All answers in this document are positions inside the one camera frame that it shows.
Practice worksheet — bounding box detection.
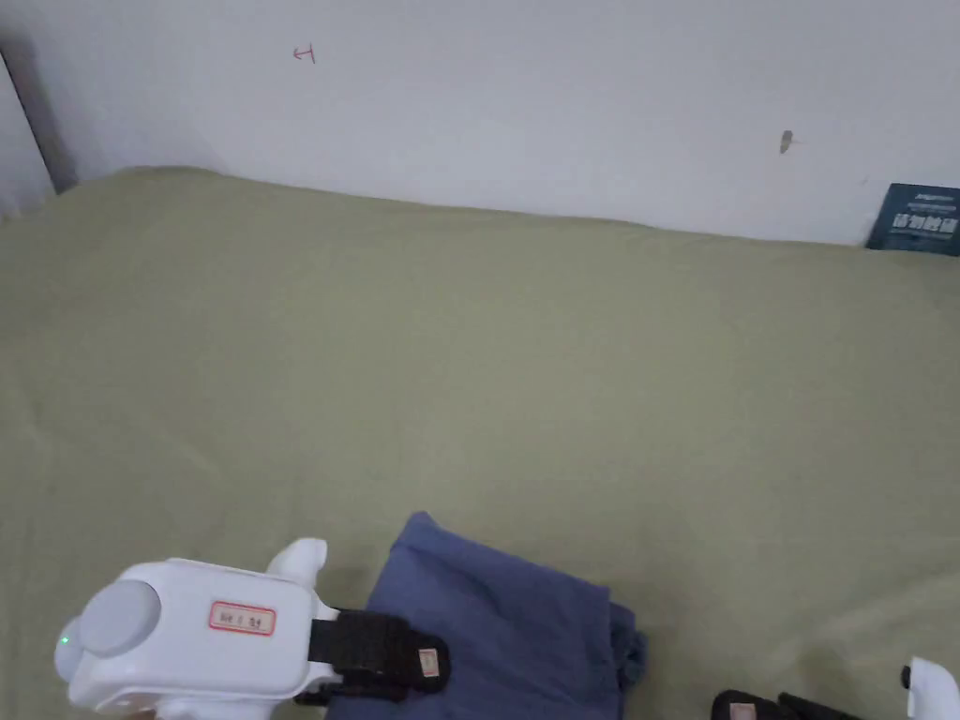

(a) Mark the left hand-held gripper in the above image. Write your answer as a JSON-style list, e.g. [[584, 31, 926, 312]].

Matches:
[[53, 537, 452, 720]]

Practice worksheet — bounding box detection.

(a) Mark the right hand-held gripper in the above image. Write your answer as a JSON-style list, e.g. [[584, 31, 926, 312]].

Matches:
[[708, 655, 960, 720]]

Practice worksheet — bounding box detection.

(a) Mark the blue garment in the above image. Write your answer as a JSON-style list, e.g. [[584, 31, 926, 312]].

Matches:
[[322, 511, 650, 720]]

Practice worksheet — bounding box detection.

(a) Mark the bed with pale green sheet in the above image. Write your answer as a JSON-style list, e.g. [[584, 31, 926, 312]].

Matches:
[[0, 166, 960, 720]]

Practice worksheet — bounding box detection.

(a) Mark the dark blue printed card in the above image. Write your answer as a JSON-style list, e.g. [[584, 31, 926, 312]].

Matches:
[[864, 182, 960, 258]]

